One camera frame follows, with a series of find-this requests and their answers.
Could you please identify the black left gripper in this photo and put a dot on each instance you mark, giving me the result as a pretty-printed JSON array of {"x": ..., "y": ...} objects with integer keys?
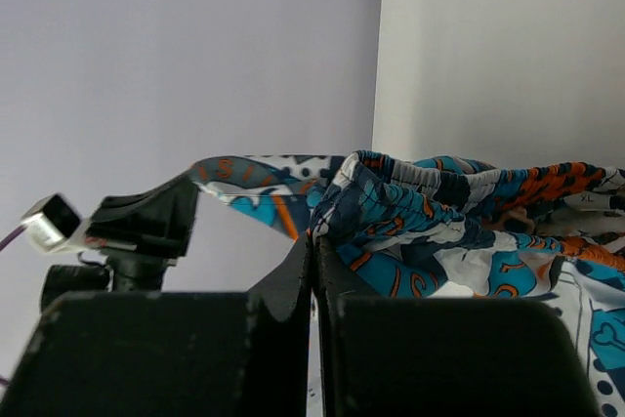
[{"x": 128, "y": 243}]

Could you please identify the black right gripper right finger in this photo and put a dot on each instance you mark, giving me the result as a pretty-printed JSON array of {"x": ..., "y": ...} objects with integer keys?
[{"x": 441, "y": 356}]

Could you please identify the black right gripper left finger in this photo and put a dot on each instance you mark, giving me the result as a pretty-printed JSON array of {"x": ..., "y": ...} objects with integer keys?
[{"x": 172, "y": 354}]

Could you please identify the blue orange patterned shorts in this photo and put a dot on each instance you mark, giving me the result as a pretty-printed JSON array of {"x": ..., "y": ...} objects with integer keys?
[{"x": 553, "y": 233}]

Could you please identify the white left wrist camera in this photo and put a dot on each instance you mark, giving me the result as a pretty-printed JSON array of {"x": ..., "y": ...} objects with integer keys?
[{"x": 53, "y": 226}]

